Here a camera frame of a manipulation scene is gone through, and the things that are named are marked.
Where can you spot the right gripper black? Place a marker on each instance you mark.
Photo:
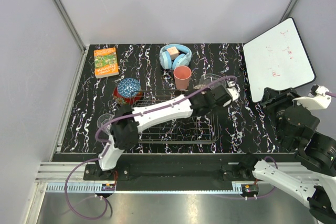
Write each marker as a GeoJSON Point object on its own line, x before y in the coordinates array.
{"type": "Point", "coordinates": [271, 97]}

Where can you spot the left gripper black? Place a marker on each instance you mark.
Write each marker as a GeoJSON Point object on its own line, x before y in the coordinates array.
{"type": "Point", "coordinates": [214, 110]}

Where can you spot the wire dish rack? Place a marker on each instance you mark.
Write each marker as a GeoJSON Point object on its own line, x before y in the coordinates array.
{"type": "Point", "coordinates": [192, 131]}

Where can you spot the brown patterned ceramic bowl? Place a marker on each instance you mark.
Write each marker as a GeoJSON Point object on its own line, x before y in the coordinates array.
{"type": "Point", "coordinates": [200, 86]}

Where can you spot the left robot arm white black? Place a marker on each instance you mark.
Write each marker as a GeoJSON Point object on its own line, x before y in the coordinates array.
{"type": "Point", "coordinates": [125, 128]}

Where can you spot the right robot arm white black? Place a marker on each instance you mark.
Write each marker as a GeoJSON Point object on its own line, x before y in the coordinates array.
{"type": "Point", "coordinates": [296, 132]}

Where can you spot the clear glass plate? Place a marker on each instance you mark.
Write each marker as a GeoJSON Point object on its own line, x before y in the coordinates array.
{"type": "Point", "coordinates": [207, 79]}

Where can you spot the pink plastic cup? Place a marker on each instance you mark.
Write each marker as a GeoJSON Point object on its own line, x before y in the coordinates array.
{"type": "Point", "coordinates": [182, 75]}

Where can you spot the light blue headphones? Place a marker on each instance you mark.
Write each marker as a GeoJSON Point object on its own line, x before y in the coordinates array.
{"type": "Point", "coordinates": [183, 59]}

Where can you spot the small pink cube box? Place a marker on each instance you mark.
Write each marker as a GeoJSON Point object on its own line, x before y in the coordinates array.
{"type": "Point", "coordinates": [173, 52]}

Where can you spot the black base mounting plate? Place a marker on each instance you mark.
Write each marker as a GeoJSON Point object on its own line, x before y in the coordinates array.
{"type": "Point", "coordinates": [176, 172]}

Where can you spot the blue patterned bowl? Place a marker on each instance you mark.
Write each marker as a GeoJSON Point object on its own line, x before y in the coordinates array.
{"type": "Point", "coordinates": [128, 87]}

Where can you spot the red floral lacquer bowl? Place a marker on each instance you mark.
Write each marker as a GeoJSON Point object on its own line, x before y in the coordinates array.
{"type": "Point", "coordinates": [123, 101]}

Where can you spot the clear drinking glass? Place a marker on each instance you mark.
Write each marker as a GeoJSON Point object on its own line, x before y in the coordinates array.
{"type": "Point", "coordinates": [103, 120]}

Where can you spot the orange green book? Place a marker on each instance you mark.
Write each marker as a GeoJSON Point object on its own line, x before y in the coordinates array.
{"type": "Point", "coordinates": [105, 63]}

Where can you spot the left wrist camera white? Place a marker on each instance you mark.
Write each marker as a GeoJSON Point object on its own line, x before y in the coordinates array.
{"type": "Point", "coordinates": [231, 89]}

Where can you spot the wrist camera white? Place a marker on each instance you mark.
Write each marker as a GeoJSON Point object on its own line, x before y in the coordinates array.
{"type": "Point", "coordinates": [231, 89]}
{"type": "Point", "coordinates": [319, 98]}

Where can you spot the white board black frame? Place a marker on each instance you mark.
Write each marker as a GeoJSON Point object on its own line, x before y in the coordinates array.
{"type": "Point", "coordinates": [277, 59]}

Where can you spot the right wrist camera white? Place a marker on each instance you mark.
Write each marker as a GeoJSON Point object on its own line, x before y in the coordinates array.
{"type": "Point", "coordinates": [319, 98]}

